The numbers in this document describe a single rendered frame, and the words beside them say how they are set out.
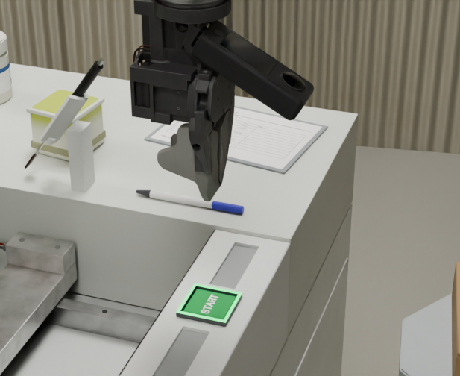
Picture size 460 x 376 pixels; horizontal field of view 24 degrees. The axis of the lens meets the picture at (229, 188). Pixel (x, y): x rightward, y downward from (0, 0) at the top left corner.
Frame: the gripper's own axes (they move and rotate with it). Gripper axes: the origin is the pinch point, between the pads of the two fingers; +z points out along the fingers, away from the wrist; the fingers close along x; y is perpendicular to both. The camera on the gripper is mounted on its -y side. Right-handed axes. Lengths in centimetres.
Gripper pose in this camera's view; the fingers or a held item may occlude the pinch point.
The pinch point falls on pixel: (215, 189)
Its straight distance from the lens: 108.5
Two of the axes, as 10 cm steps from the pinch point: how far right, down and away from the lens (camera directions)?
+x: -3.2, 4.8, -8.2
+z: 0.0, 8.7, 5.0
